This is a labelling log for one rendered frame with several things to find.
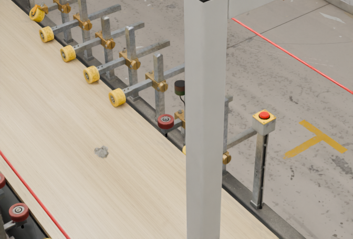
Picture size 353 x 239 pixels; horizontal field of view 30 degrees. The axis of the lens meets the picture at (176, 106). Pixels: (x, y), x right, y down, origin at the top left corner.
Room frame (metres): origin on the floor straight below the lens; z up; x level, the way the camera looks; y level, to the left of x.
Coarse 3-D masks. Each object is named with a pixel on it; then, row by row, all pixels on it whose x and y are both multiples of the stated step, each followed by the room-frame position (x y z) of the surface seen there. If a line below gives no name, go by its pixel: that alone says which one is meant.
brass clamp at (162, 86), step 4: (148, 72) 2.77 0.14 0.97; (148, 76) 2.74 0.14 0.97; (152, 76) 2.73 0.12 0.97; (152, 80) 2.71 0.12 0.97; (164, 80) 2.70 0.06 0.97; (152, 84) 2.71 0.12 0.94; (156, 84) 2.68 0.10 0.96; (160, 84) 2.67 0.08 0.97; (164, 84) 2.67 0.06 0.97; (156, 88) 2.68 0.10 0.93; (160, 88) 2.66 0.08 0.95; (164, 88) 2.67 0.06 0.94
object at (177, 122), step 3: (225, 96) 2.70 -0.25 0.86; (228, 96) 2.70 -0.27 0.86; (231, 96) 2.70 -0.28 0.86; (231, 99) 2.69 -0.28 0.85; (174, 120) 2.51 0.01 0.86; (177, 120) 2.51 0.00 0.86; (180, 120) 2.51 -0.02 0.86; (174, 123) 2.49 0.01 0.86; (177, 123) 2.49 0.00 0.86; (180, 123) 2.50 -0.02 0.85; (174, 126) 2.48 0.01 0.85; (177, 126) 2.49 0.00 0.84; (180, 126) 2.50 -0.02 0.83; (162, 129) 2.46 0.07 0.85; (165, 129) 2.45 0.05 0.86; (168, 129) 2.46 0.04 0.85; (171, 129) 2.47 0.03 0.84; (165, 132) 2.45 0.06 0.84
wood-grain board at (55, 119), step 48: (0, 0) 3.70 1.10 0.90; (0, 48) 3.14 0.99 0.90; (48, 48) 3.13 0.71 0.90; (0, 96) 2.69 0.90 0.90; (48, 96) 2.68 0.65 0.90; (96, 96) 2.67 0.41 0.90; (0, 144) 2.31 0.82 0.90; (48, 144) 2.31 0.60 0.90; (96, 144) 2.30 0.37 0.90; (144, 144) 2.29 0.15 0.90; (48, 192) 2.00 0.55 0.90; (96, 192) 1.99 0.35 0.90; (144, 192) 1.98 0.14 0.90
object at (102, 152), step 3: (102, 147) 2.26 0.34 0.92; (105, 147) 2.27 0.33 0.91; (96, 150) 2.24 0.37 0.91; (99, 150) 2.25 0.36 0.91; (102, 150) 2.25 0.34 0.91; (105, 150) 2.25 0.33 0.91; (96, 153) 2.23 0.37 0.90; (99, 153) 2.22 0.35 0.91; (102, 153) 2.22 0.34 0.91; (105, 153) 2.23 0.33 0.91; (108, 153) 2.23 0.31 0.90; (99, 156) 2.21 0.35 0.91; (102, 156) 2.21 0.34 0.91; (105, 156) 2.21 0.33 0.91
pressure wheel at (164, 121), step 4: (160, 116) 2.49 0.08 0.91; (164, 116) 2.49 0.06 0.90; (168, 116) 2.49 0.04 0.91; (172, 116) 2.49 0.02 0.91; (160, 120) 2.46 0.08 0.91; (164, 120) 2.46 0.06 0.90; (168, 120) 2.46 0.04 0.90; (172, 120) 2.45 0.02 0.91; (160, 124) 2.44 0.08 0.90; (164, 124) 2.43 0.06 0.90; (168, 124) 2.43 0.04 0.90; (172, 124) 2.44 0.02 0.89; (164, 128) 2.43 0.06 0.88; (168, 128) 2.43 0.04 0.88
